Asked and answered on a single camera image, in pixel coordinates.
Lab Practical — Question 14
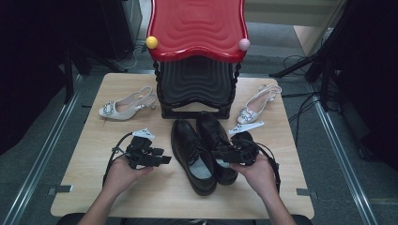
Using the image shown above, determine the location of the person's right hand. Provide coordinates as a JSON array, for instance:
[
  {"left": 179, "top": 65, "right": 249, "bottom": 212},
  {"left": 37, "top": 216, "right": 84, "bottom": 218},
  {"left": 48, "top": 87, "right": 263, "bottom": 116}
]
[{"left": 229, "top": 153, "right": 278, "bottom": 200}]

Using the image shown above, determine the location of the red and black shoe rack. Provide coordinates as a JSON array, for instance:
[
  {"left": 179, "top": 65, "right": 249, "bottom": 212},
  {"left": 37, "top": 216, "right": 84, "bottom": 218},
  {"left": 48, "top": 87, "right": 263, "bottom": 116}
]
[{"left": 145, "top": 0, "right": 252, "bottom": 120}]

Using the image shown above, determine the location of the wooden panel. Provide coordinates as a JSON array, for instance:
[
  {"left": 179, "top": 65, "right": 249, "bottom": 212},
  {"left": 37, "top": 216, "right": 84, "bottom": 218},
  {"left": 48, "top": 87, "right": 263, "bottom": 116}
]
[{"left": 293, "top": 23, "right": 334, "bottom": 58}]

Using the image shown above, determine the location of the white floor cable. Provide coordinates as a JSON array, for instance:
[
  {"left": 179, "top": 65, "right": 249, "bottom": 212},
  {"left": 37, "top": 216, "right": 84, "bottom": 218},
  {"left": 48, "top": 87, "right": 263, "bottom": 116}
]
[{"left": 114, "top": 45, "right": 144, "bottom": 71}]

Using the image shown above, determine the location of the person's left hand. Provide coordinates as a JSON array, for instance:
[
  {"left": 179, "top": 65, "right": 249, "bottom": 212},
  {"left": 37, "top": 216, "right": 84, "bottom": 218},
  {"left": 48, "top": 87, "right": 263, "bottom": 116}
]
[{"left": 104, "top": 155, "right": 154, "bottom": 196}]

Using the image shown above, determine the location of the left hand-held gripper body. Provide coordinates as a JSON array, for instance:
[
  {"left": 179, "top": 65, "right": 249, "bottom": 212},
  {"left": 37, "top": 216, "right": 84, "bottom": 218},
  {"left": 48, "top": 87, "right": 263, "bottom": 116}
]
[{"left": 125, "top": 127, "right": 158, "bottom": 171}]

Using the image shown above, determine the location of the black metal stand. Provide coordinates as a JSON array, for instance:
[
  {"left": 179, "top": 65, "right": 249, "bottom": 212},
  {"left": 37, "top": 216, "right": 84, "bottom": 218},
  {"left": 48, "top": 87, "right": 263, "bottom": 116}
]
[{"left": 62, "top": 43, "right": 78, "bottom": 105}]

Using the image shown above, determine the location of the person's dark clothing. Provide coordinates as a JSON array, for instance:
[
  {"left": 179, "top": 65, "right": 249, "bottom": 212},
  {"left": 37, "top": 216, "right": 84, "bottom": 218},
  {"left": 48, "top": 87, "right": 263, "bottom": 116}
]
[{"left": 55, "top": 213, "right": 314, "bottom": 225}]

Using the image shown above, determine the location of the black floor cable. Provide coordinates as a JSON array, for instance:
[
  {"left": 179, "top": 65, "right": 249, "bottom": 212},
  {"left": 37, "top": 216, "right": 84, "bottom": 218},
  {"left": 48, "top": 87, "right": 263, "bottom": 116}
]
[{"left": 287, "top": 90, "right": 339, "bottom": 135}]

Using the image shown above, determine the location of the metal floor rail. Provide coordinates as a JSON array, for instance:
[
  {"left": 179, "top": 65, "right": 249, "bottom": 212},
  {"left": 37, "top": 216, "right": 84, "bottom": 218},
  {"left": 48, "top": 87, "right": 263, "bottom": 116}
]
[
  {"left": 0, "top": 73, "right": 85, "bottom": 225},
  {"left": 311, "top": 90, "right": 381, "bottom": 225}
]

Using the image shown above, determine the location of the white slingback shoe crystal buckle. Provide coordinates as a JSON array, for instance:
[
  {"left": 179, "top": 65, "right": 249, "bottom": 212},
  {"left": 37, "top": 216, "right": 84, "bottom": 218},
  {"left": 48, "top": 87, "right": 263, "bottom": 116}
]
[
  {"left": 98, "top": 85, "right": 158, "bottom": 122},
  {"left": 237, "top": 83, "right": 283, "bottom": 125}
]

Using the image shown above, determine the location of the dark curtain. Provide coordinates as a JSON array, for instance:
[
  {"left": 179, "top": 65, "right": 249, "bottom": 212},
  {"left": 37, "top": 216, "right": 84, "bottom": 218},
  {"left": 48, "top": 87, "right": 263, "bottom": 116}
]
[
  {"left": 325, "top": 0, "right": 398, "bottom": 172},
  {"left": 0, "top": 0, "right": 104, "bottom": 158}
]

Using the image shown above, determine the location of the black leather dress shoe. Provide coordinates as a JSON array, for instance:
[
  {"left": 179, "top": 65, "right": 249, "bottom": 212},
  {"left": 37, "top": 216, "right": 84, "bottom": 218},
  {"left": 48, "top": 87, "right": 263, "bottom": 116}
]
[
  {"left": 195, "top": 111, "right": 239, "bottom": 186},
  {"left": 170, "top": 118, "right": 218, "bottom": 197}
]

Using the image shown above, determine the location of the grey metal table bracket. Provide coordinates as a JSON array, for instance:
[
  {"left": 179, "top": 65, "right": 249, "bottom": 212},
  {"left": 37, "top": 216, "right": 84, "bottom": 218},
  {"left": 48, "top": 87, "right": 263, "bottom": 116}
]
[
  {"left": 296, "top": 187, "right": 317, "bottom": 199},
  {"left": 47, "top": 185, "right": 73, "bottom": 197}
]

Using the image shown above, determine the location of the black tripod stand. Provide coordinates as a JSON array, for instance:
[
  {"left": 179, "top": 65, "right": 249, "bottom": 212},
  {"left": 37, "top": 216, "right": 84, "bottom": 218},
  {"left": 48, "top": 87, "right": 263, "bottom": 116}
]
[{"left": 268, "top": 46, "right": 339, "bottom": 112}]

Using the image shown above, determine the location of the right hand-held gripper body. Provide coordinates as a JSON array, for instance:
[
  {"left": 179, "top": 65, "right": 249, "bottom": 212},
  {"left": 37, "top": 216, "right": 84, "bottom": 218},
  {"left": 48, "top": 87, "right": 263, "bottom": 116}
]
[{"left": 227, "top": 121, "right": 266, "bottom": 167}]

